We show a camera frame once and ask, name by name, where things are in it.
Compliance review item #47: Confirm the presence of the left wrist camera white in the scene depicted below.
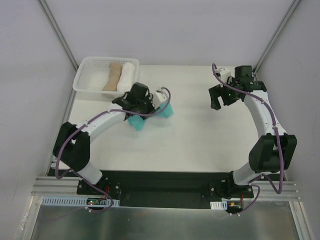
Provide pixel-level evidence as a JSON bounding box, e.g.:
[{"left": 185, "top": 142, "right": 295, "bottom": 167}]
[{"left": 151, "top": 90, "right": 168, "bottom": 110}]

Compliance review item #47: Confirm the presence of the left aluminium frame post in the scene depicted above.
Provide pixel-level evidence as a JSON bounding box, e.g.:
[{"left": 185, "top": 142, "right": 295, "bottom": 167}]
[{"left": 37, "top": 0, "right": 79, "bottom": 71}]

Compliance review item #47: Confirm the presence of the white rolled t-shirt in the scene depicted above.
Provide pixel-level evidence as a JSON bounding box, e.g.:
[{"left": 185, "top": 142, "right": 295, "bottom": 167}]
[{"left": 116, "top": 62, "right": 136, "bottom": 92}]

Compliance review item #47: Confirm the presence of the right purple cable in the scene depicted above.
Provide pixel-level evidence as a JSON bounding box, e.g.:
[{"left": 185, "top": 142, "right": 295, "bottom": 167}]
[{"left": 211, "top": 62, "right": 286, "bottom": 217}]

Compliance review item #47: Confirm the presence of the left white cable duct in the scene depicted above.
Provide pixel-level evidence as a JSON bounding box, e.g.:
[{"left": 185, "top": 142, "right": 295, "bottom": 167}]
[{"left": 42, "top": 196, "right": 111, "bottom": 208}]

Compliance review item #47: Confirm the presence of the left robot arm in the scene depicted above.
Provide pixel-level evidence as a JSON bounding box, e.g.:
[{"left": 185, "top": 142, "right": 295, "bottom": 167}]
[{"left": 52, "top": 83, "right": 167, "bottom": 195}]

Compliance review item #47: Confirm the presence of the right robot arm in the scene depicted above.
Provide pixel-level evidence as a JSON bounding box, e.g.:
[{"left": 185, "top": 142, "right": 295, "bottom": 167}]
[{"left": 208, "top": 64, "right": 298, "bottom": 199}]

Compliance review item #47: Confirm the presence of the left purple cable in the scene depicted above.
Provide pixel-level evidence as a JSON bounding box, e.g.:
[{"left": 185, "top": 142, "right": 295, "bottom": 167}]
[{"left": 54, "top": 86, "right": 173, "bottom": 213}]

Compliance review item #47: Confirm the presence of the beige rolled t-shirt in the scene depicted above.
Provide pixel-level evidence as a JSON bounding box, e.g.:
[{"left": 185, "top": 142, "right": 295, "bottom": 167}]
[{"left": 102, "top": 62, "right": 123, "bottom": 92}]

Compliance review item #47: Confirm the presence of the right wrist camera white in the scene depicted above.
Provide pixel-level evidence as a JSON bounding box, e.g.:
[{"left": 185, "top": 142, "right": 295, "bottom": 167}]
[{"left": 217, "top": 67, "right": 232, "bottom": 83}]

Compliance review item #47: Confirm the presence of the teal t-shirt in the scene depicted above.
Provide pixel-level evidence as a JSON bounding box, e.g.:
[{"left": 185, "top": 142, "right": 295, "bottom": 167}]
[{"left": 127, "top": 103, "right": 174, "bottom": 131}]

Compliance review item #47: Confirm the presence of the white plastic basket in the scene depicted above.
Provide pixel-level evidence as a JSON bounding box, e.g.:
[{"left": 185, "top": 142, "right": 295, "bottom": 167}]
[{"left": 72, "top": 56, "right": 140, "bottom": 98}]

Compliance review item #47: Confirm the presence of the white cable duct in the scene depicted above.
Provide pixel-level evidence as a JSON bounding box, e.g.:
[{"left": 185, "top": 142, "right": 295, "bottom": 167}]
[
  {"left": 42, "top": 196, "right": 111, "bottom": 208},
  {"left": 210, "top": 200, "right": 228, "bottom": 211}
]

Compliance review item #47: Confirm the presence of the aluminium rail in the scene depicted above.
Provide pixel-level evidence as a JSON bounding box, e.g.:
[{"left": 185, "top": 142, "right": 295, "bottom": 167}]
[{"left": 31, "top": 174, "right": 83, "bottom": 195}]

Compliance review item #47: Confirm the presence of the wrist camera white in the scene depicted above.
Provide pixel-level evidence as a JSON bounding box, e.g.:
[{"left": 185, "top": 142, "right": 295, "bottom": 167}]
[
  {"left": 151, "top": 90, "right": 168, "bottom": 110},
  {"left": 217, "top": 67, "right": 232, "bottom": 83}
]

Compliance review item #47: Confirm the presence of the right white cable duct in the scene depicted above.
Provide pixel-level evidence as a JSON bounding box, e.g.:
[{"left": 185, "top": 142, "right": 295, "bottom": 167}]
[{"left": 210, "top": 200, "right": 228, "bottom": 211}]

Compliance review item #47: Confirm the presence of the purple cable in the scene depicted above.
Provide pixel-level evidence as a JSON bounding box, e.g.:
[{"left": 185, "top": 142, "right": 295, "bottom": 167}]
[
  {"left": 211, "top": 62, "right": 286, "bottom": 217},
  {"left": 54, "top": 86, "right": 173, "bottom": 213}
]

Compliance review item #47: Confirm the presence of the aluminium frame post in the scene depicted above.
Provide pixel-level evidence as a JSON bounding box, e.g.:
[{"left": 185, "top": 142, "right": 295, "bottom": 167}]
[
  {"left": 37, "top": 0, "right": 79, "bottom": 71},
  {"left": 252, "top": 0, "right": 303, "bottom": 76}
]

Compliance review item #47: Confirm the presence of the right aluminium frame post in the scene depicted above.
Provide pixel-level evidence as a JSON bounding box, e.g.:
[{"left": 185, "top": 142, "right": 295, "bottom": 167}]
[{"left": 252, "top": 0, "right": 303, "bottom": 76}]

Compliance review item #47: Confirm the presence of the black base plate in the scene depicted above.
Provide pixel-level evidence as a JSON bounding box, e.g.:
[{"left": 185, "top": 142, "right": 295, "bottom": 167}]
[{"left": 76, "top": 170, "right": 254, "bottom": 209}]

